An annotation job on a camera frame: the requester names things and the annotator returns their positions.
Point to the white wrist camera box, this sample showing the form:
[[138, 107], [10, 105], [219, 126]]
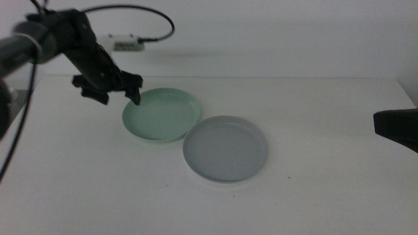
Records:
[[125, 43]]

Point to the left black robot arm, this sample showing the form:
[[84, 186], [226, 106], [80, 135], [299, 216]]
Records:
[[29, 44]]

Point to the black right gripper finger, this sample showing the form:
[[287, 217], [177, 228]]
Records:
[[398, 125]]

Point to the white side table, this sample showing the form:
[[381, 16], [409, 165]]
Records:
[[14, 94]]

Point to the pale green shallow bowl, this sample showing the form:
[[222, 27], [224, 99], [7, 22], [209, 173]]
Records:
[[161, 115]]

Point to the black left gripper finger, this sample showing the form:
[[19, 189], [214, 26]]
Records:
[[134, 95], [96, 96]]

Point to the grey shallow bowl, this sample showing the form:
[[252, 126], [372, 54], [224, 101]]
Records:
[[225, 148]]

